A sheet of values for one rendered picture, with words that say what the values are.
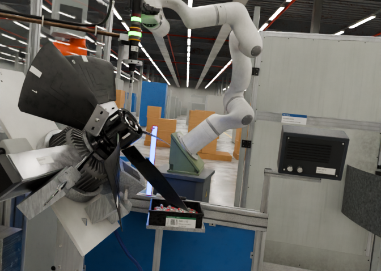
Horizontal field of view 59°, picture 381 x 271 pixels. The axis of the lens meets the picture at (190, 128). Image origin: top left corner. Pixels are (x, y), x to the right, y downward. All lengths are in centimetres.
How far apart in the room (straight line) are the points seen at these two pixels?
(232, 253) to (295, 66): 182
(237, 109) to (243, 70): 21
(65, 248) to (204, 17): 104
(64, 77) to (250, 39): 89
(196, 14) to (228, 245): 103
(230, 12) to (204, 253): 109
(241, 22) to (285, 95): 146
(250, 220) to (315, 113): 161
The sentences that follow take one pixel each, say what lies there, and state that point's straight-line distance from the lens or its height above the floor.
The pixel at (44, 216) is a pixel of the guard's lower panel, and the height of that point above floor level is 57.
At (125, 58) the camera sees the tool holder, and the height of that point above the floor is 144.
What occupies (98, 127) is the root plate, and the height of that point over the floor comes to 120.
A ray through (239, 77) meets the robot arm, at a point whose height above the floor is 147.
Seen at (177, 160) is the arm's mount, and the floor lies 100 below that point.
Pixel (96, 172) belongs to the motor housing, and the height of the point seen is 106.
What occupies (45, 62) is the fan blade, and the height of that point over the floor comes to 137.
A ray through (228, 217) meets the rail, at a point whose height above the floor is 82.
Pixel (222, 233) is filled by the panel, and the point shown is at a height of 74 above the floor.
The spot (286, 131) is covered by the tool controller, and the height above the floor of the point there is 123.
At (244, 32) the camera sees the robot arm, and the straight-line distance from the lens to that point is 159.
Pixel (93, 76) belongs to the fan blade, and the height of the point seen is 137.
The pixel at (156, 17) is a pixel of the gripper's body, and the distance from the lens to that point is 132.
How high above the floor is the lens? 129
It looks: 3 degrees down
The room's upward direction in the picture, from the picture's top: 5 degrees clockwise
